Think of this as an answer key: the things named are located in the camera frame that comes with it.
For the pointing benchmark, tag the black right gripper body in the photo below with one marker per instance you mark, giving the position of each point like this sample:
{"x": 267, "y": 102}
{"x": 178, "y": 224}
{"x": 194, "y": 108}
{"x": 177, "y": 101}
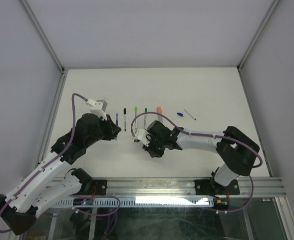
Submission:
{"x": 155, "y": 147}

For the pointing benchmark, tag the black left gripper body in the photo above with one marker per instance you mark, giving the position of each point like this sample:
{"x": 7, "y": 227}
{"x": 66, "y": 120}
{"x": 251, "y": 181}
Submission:
{"x": 104, "y": 130}

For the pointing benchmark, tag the blue capped pen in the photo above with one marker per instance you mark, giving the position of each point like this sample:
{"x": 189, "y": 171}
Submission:
{"x": 116, "y": 122}

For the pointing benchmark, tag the orange capped grey highlighter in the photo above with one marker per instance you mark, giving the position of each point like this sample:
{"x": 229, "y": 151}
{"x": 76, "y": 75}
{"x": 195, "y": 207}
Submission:
{"x": 159, "y": 116}

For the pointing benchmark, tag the white pen green end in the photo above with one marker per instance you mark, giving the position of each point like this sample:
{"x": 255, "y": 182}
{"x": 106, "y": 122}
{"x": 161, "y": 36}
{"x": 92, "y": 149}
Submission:
{"x": 145, "y": 118}

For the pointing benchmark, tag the silver pen lime end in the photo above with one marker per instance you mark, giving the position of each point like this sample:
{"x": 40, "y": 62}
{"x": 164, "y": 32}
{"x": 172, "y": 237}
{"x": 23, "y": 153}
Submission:
{"x": 135, "y": 121}

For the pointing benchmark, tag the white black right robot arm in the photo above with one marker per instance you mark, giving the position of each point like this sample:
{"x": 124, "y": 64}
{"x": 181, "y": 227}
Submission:
{"x": 237, "y": 151}

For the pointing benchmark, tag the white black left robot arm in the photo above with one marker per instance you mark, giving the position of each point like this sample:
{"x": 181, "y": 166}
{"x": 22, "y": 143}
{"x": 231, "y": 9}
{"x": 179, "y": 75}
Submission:
{"x": 21, "y": 207}

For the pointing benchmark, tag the small circuit board left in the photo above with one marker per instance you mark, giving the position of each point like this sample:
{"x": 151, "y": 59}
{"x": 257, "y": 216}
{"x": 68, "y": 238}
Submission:
{"x": 82, "y": 202}

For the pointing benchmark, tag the small circuit board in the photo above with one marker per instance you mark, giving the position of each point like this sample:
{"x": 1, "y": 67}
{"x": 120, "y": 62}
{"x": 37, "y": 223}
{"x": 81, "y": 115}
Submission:
{"x": 221, "y": 204}
{"x": 82, "y": 202}

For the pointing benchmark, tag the small circuit board right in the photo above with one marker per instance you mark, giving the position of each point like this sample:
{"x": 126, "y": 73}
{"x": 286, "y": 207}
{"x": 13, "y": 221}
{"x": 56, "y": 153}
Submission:
{"x": 221, "y": 204}

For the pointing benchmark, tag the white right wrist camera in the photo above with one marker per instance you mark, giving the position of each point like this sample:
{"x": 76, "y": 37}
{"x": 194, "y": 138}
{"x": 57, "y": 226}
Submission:
{"x": 141, "y": 136}

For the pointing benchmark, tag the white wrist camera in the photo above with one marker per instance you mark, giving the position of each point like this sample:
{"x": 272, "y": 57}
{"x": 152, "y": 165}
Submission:
{"x": 98, "y": 108}
{"x": 141, "y": 136}

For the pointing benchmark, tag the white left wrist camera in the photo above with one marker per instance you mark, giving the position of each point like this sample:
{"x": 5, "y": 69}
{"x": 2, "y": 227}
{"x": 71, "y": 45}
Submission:
{"x": 98, "y": 108}

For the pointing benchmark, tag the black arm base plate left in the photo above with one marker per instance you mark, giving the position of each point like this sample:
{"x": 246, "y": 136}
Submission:
{"x": 94, "y": 187}

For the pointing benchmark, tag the aluminium table edge rail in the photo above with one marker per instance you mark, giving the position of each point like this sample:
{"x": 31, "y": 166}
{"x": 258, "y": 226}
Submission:
{"x": 258, "y": 187}

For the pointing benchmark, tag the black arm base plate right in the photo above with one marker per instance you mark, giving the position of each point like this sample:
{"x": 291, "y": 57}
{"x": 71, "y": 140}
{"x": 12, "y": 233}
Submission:
{"x": 210, "y": 188}

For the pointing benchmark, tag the white slotted cable duct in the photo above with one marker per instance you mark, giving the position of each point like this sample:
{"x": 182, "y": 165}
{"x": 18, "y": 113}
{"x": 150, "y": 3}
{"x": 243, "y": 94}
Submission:
{"x": 142, "y": 201}

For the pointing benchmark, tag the left aluminium frame post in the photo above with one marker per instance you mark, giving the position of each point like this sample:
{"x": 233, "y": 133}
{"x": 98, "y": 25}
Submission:
{"x": 41, "y": 34}

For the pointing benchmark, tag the aluminium frame post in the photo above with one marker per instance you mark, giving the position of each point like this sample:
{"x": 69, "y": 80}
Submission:
{"x": 41, "y": 34}
{"x": 259, "y": 32}

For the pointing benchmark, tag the right aluminium frame post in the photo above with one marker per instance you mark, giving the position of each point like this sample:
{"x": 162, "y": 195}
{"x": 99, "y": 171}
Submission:
{"x": 259, "y": 32}

